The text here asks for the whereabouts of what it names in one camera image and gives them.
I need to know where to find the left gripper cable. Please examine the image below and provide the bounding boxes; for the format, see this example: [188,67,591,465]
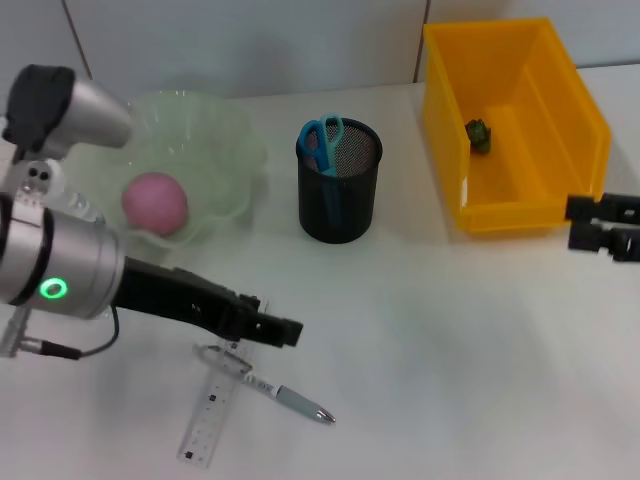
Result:
[0,304,121,361]

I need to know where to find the blue scissors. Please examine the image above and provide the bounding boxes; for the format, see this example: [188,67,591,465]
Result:
[298,113,346,226]

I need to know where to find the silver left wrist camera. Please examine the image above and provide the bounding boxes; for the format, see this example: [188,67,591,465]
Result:
[0,63,134,207]

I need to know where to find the black mesh cup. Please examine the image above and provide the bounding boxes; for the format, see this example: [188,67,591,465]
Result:
[294,117,384,245]

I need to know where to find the grey and clear pen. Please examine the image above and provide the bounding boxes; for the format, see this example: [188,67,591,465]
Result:
[192,343,337,426]

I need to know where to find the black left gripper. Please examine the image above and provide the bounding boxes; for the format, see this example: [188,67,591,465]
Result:
[113,257,305,350]

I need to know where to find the pink peach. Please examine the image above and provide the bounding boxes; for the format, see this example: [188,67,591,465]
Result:
[122,172,190,237]

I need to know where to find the transparent plastic ruler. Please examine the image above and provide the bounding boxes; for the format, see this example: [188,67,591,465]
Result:
[175,299,271,469]

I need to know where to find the green plastic scrap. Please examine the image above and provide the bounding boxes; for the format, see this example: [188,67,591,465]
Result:
[464,118,494,154]

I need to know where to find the pale green glass fruit plate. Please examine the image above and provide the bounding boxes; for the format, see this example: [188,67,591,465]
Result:
[64,89,271,251]

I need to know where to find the yellow plastic bin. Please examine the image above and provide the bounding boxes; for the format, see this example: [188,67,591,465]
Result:
[422,17,612,236]

